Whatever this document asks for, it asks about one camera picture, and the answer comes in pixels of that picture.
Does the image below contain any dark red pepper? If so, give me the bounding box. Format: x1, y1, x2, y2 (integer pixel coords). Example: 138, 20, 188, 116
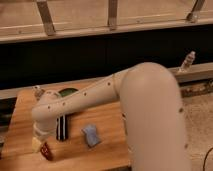
40, 143, 53, 161

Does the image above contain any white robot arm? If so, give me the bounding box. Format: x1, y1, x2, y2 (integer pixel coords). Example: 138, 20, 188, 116
32, 62, 191, 171

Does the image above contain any green ceramic bowl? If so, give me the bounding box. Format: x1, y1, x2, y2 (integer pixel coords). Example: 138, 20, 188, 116
59, 88, 77, 97

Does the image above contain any black white striped cloth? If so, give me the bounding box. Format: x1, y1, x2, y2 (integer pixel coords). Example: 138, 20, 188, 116
56, 115, 68, 141

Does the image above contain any clear plastic bottle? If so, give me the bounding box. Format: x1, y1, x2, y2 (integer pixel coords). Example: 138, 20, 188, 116
33, 85, 45, 100

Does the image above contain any blue folded cloth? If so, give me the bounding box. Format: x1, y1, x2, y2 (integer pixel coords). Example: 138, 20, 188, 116
82, 124, 101, 148

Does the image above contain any wooden table board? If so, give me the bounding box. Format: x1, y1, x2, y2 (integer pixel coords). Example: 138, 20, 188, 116
0, 89, 130, 171

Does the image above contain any bottle on ledge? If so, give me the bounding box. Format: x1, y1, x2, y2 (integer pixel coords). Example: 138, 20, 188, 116
179, 51, 195, 72

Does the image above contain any left metal bracket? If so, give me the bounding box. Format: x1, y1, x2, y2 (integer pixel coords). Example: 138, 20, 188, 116
36, 0, 55, 36

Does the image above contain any metal bracket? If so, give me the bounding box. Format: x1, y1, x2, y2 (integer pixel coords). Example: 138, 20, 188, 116
107, 0, 118, 30
36, 0, 55, 36
186, 0, 205, 23

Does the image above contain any middle metal bracket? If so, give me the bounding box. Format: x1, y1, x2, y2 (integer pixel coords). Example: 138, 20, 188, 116
107, 0, 118, 30

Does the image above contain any black cable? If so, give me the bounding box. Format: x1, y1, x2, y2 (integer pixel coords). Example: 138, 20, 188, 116
203, 146, 213, 171

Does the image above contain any right metal bracket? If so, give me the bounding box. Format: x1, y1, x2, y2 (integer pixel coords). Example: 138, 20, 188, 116
186, 0, 205, 23

